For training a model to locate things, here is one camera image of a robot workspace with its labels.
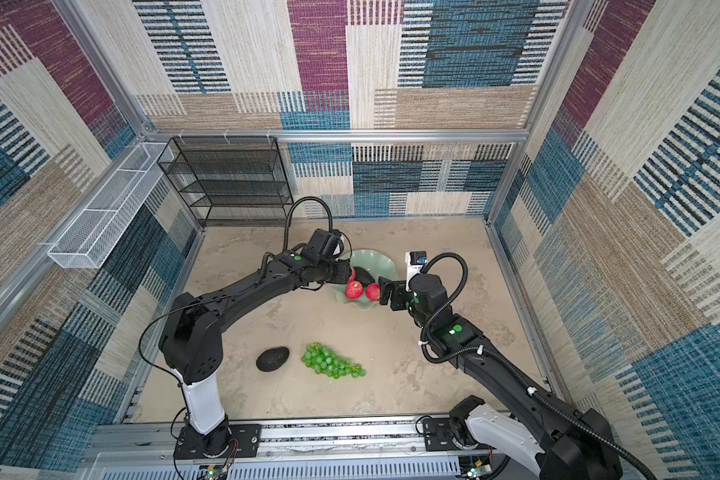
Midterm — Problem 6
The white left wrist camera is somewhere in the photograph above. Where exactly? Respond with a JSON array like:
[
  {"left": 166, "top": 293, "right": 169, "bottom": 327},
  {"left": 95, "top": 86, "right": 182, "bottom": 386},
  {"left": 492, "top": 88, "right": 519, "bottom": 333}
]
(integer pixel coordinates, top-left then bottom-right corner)
[{"left": 302, "top": 228, "right": 344, "bottom": 262}]

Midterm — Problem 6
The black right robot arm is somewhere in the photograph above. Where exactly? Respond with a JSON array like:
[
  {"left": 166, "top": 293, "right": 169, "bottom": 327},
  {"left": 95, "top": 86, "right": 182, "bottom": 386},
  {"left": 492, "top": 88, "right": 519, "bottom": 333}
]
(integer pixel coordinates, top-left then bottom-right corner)
[{"left": 379, "top": 273, "right": 623, "bottom": 479}]

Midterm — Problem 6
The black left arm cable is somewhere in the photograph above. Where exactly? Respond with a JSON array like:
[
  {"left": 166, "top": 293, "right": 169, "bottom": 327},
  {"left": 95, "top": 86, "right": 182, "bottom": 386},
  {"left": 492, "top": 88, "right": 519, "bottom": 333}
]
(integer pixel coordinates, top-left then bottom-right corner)
[{"left": 283, "top": 196, "right": 335, "bottom": 253}]

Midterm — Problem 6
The green fake grape bunch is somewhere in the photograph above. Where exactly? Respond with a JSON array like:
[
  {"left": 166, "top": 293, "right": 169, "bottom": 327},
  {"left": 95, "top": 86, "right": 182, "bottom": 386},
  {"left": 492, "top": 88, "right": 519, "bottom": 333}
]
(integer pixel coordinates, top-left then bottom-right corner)
[{"left": 301, "top": 343, "right": 366, "bottom": 379}]

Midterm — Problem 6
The white wire mesh basket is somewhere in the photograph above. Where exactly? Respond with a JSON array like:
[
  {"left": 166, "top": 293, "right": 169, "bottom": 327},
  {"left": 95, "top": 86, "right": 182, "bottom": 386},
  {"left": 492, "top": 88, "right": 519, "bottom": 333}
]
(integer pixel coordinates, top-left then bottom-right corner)
[{"left": 48, "top": 142, "right": 165, "bottom": 269}]

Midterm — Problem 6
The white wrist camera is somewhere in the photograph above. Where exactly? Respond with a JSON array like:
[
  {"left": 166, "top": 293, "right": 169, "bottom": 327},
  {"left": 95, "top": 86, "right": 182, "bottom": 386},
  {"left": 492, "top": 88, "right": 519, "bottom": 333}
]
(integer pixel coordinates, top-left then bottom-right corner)
[
  {"left": 405, "top": 251, "right": 427, "bottom": 291},
  {"left": 302, "top": 228, "right": 344, "bottom": 262}
]

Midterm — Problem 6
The red fake apple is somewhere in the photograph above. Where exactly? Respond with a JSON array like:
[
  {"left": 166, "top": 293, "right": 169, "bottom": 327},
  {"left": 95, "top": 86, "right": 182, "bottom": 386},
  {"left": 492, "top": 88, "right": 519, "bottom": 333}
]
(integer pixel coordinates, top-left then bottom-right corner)
[
  {"left": 345, "top": 280, "right": 364, "bottom": 300},
  {"left": 365, "top": 283, "right": 381, "bottom": 302}
]

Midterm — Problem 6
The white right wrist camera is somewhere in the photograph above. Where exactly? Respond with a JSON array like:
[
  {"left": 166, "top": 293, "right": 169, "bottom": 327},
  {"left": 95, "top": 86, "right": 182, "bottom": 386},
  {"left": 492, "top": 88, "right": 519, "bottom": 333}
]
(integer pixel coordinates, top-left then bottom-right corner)
[{"left": 405, "top": 251, "right": 427, "bottom": 291}]

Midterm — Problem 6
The dark avocado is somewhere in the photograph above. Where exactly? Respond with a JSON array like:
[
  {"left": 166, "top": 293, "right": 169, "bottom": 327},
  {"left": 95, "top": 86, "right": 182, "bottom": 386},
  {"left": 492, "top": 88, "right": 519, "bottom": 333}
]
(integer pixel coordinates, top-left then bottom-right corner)
[
  {"left": 353, "top": 267, "right": 376, "bottom": 287},
  {"left": 255, "top": 346, "right": 290, "bottom": 373}
]

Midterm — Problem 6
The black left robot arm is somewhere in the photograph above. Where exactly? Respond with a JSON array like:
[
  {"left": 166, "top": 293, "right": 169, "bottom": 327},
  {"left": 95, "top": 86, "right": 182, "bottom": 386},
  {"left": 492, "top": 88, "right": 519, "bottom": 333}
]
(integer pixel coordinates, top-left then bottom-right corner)
[{"left": 158, "top": 250, "right": 351, "bottom": 460}]

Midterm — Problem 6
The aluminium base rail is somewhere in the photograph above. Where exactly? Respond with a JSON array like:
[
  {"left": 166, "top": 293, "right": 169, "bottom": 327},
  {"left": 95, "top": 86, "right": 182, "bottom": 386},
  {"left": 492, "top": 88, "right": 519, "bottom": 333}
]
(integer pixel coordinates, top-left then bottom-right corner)
[{"left": 75, "top": 405, "right": 542, "bottom": 479}]

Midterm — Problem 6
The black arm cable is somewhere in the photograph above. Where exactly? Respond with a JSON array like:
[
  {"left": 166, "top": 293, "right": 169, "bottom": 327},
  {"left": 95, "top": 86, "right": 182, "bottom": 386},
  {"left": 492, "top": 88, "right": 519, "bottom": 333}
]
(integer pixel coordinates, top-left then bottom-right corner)
[
  {"left": 283, "top": 196, "right": 335, "bottom": 253},
  {"left": 418, "top": 251, "right": 658, "bottom": 480}
]

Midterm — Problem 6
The black wire mesh shelf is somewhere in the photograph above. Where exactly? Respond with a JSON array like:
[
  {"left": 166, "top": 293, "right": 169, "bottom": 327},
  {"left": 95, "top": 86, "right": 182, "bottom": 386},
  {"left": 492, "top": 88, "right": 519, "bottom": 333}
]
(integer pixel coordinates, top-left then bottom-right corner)
[{"left": 157, "top": 136, "right": 293, "bottom": 228}]

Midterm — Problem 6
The green scalloped fruit bowl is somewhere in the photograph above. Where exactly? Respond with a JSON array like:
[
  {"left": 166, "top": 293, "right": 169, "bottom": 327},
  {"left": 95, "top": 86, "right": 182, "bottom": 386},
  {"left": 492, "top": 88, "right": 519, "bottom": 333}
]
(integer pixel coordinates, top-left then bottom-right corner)
[{"left": 332, "top": 249, "right": 401, "bottom": 311}]

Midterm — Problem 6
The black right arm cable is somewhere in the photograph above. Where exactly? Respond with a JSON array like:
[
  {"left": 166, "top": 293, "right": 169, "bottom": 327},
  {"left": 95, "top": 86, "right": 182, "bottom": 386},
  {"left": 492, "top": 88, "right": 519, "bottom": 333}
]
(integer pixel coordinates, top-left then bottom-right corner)
[{"left": 418, "top": 251, "right": 658, "bottom": 480}]

